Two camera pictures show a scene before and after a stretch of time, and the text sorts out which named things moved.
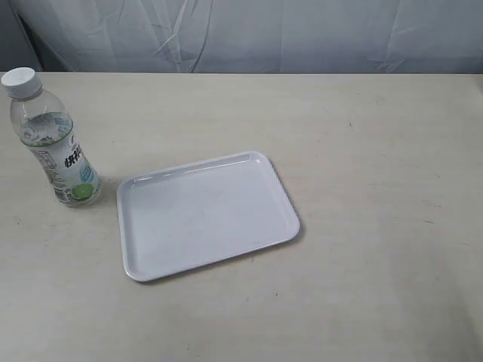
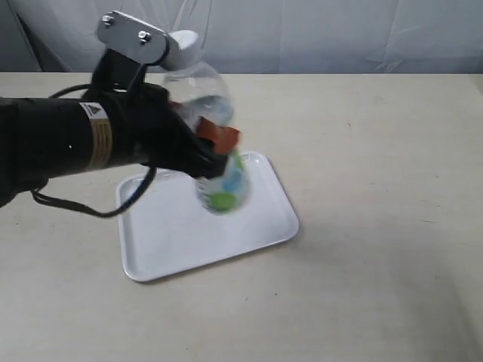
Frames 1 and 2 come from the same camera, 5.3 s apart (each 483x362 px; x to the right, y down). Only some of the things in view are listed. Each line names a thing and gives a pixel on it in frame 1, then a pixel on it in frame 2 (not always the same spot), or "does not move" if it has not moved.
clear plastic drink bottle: x=47 y=132 to x=201 y=92
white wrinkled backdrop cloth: x=243 y=36 does not move
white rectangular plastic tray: x=184 y=218 does not move
